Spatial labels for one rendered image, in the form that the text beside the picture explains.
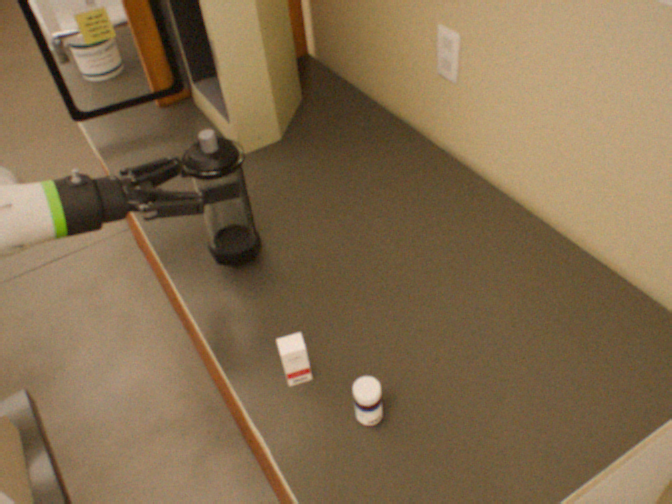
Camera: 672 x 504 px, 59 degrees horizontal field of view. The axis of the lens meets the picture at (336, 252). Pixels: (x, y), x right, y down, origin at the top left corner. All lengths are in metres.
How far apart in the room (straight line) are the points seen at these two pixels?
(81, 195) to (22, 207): 0.08
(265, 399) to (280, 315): 0.18
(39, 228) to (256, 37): 0.67
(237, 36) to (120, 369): 1.42
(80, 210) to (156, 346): 1.46
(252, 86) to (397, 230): 0.49
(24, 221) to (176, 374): 1.40
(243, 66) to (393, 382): 0.79
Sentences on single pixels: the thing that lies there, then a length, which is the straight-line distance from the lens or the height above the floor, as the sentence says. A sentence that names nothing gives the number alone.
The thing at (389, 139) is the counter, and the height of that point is 0.94.
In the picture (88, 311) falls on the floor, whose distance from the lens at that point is 2.66.
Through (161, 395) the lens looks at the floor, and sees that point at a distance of 2.26.
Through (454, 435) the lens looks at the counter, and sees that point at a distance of 0.95.
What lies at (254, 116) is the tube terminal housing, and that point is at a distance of 1.48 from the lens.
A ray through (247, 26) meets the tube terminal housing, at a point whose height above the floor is 1.24.
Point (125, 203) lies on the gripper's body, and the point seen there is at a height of 1.20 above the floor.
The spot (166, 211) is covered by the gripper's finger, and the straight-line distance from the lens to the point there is 1.01.
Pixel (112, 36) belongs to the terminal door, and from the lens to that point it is 1.66.
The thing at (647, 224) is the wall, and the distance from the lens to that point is 1.16.
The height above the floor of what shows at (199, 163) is 1.21.
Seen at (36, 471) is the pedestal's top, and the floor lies 0.94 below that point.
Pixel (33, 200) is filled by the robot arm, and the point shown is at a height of 1.26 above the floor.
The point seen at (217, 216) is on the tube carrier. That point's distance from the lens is 1.09.
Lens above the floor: 1.78
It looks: 44 degrees down
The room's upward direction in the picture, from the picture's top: 8 degrees counter-clockwise
